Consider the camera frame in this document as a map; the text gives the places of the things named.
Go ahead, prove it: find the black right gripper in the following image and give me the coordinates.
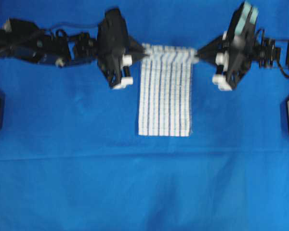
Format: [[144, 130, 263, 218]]
[[195, 32, 254, 91]]

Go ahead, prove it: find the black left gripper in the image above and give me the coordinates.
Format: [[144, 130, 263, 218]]
[[97, 35, 149, 90]]

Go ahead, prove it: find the blue striped white towel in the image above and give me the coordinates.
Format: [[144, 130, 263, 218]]
[[138, 43, 198, 137]]

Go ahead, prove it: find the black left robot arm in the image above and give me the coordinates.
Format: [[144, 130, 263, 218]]
[[0, 17, 147, 90]]

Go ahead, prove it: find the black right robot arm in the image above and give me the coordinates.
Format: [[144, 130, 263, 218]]
[[195, 29, 289, 91]]

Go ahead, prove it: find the blue tablecloth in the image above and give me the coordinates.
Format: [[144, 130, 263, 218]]
[[0, 0, 289, 231]]

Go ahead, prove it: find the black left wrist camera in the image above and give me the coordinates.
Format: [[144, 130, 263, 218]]
[[97, 8, 129, 48]]

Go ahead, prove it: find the right wrist camera with tape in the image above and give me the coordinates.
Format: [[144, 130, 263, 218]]
[[227, 1, 259, 40]]

